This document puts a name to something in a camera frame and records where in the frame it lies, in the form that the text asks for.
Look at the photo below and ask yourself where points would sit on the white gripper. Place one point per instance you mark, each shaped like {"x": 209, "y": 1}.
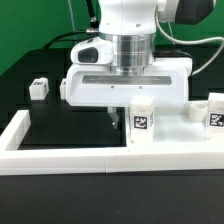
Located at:
{"x": 110, "y": 72}

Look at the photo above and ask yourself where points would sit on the white square tabletop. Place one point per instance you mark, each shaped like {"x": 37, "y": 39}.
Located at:
{"x": 186, "y": 125}

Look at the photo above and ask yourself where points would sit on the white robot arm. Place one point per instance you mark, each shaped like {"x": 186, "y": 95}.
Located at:
{"x": 141, "y": 18}

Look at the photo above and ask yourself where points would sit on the white U-shaped obstacle fence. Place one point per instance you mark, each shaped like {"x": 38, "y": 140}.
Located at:
{"x": 155, "y": 157}

